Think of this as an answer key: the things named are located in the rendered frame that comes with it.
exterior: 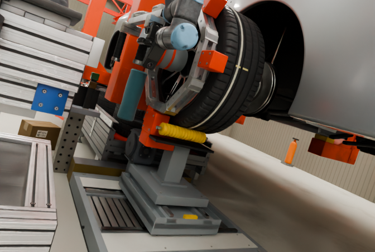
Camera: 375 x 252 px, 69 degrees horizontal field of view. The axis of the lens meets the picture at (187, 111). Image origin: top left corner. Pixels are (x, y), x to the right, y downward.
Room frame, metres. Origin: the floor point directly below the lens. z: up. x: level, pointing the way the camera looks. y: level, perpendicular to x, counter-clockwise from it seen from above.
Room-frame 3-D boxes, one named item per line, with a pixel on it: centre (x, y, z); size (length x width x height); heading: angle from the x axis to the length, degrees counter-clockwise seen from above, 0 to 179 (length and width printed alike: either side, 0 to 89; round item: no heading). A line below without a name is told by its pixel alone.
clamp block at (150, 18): (1.12, 0.22, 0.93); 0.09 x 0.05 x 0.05; 122
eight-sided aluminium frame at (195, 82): (1.37, 0.14, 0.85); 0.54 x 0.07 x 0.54; 32
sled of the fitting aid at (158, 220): (1.42, -0.03, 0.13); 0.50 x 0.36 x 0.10; 32
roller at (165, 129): (1.32, -0.01, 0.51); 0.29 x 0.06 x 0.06; 122
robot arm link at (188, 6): (0.87, 0.10, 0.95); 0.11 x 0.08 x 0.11; 23
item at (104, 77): (3.56, 1.15, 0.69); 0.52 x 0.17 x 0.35; 122
